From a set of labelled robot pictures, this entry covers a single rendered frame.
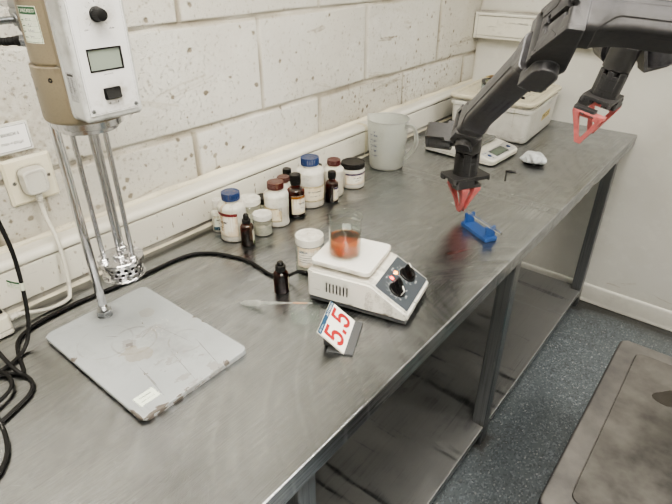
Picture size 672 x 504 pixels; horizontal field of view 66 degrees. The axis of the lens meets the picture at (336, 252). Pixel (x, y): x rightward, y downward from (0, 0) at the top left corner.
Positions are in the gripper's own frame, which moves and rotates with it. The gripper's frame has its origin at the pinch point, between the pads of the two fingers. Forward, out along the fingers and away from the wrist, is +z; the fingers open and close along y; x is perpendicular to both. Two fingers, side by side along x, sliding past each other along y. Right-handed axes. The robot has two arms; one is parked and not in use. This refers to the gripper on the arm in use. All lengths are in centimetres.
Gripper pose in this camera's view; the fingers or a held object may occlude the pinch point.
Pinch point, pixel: (460, 207)
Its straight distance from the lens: 133.4
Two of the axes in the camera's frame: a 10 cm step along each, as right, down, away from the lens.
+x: 3.8, 4.5, -8.1
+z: 0.0, 8.7, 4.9
